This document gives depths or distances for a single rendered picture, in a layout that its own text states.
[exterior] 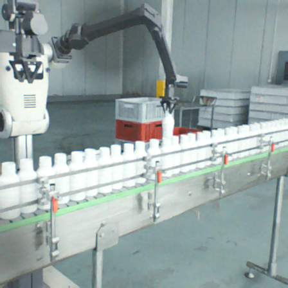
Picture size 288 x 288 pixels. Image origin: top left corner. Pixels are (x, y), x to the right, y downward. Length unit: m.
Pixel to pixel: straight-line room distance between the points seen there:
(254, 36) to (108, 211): 11.86
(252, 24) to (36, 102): 11.59
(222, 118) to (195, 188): 7.13
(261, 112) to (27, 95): 6.79
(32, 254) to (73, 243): 0.15
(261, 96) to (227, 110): 0.93
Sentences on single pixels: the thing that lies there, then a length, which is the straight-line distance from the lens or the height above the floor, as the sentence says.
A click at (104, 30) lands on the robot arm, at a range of 1.80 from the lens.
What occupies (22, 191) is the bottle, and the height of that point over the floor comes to 1.07.
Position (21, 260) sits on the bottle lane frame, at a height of 0.87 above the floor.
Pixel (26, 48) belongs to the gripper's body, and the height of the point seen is 1.50.
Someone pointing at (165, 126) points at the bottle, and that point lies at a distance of 2.11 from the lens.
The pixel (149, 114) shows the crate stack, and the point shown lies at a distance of 3.96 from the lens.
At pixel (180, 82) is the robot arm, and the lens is 2.10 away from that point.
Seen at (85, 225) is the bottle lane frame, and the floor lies 0.92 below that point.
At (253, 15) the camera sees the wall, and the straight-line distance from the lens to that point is 13.08.
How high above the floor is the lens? 1.45
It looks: 11 degrees down
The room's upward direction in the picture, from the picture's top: 2 degrees clockwise
